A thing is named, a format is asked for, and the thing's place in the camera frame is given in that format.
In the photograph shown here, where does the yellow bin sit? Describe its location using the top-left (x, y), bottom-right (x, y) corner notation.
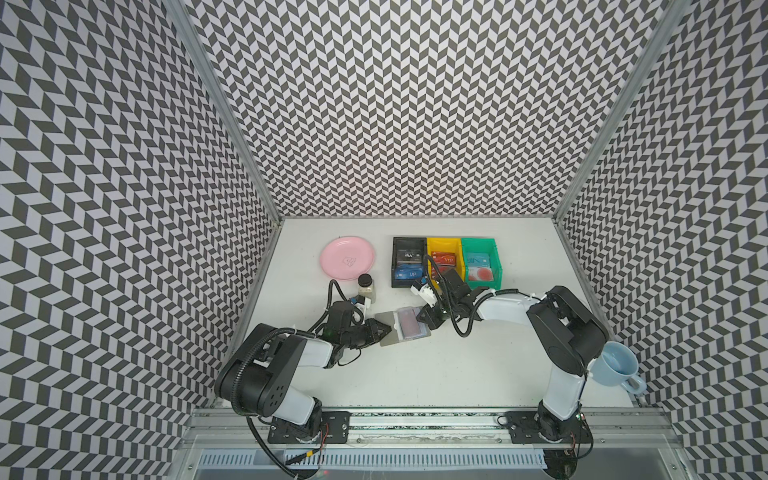
top-left (427, 237), bottom-right (466, 280)

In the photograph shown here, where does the grey card holder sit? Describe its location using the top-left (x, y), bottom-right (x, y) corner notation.
top-left (374, 307), bottom-right (431, 347)

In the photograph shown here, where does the pink card in holder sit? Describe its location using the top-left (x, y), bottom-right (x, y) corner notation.
top-left (397, 307), bottom-right (430, 341)

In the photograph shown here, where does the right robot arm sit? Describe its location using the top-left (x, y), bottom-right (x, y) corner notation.
top-left (410, 270), bottom-right (609, 448)

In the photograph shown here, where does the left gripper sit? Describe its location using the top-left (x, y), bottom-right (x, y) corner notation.
top-left (341, 319), bottom-right (393, 350)

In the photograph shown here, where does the light blue mug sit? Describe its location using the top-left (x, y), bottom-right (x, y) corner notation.
top-left (589, 341), bottom-right (647, 395)

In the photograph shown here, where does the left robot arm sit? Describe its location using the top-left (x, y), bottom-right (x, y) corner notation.
top-left (214, 300), bottom-right (393, 445)

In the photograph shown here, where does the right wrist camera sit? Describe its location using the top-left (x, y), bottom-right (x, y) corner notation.
top-left (410, 281), bottom-right (438, 307)

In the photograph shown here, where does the green bin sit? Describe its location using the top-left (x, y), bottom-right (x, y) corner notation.
top-left (461, 237), bottom-right (503, 290)

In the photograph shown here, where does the black bin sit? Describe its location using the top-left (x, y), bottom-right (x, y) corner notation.
top-left (391, 236), bottom-right (427, 288)

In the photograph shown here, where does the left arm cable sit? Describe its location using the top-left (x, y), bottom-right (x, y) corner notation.
top-left (308, 278), bottom-right (367, 367)

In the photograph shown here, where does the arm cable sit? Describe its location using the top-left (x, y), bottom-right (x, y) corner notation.
top-left (423, 254), bottom-right (541, 338)
top-left (308, 278), bottom-right (367, 367)

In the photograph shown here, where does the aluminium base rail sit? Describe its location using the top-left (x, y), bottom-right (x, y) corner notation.
top-left (179, 407), bottom-right (682, 467)

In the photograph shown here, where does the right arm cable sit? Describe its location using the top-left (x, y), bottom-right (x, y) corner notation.
top-left (423, 254), bottom-right (541, 338)

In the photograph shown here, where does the pink plate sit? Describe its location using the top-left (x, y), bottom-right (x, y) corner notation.
top-left (319, 236), bottom-right (376, 281)

